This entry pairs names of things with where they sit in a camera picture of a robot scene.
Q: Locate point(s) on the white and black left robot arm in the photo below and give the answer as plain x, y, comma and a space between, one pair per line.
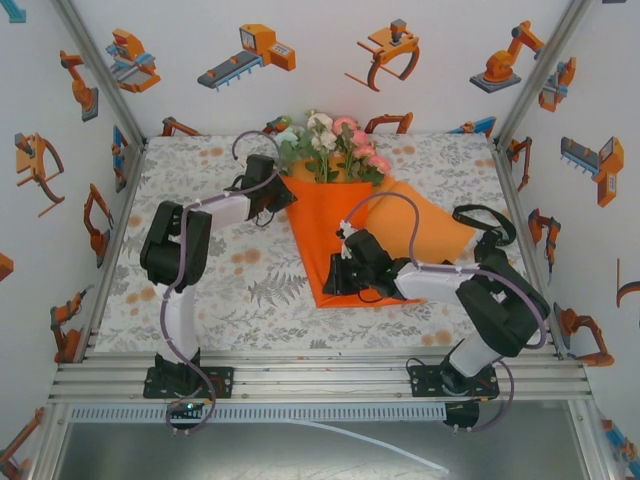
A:
175, 240

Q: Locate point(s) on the pink fake rose stem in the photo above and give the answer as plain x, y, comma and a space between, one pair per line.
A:
361, 137
345, 125
379, 162

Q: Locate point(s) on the aluminium side rail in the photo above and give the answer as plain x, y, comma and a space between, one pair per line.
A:
506, 175
116, 235

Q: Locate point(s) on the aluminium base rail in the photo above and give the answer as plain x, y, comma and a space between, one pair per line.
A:
320, 380

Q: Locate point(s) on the light blue fake flower stem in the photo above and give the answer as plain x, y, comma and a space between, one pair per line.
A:
287, 136

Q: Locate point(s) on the floral patterned tablecloth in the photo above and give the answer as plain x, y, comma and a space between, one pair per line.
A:
225, 300

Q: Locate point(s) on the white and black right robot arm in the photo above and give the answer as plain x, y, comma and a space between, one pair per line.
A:
430, 280

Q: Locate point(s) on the orange wrapping paper sheet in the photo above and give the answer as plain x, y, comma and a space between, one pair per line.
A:
320, 225

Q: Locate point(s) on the aluminium frame post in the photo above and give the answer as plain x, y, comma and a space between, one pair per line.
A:
537, 75
102, 75

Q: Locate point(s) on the black adapter box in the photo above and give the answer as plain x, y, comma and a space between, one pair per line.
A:
462, 414

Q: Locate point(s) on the white fake flower stem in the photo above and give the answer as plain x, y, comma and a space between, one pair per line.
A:
320, 122

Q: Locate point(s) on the black ribbon with gold print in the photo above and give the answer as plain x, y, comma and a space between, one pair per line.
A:
510, 227

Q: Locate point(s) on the small circuit board green light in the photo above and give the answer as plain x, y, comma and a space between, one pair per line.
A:
187, 407

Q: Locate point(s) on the aluminium frame leg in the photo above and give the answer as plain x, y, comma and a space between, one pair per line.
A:
47, 440
592, 440

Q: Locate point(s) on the thin white tube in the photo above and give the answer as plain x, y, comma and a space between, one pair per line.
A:
400, 450

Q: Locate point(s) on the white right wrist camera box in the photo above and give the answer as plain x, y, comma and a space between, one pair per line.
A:
346, 237

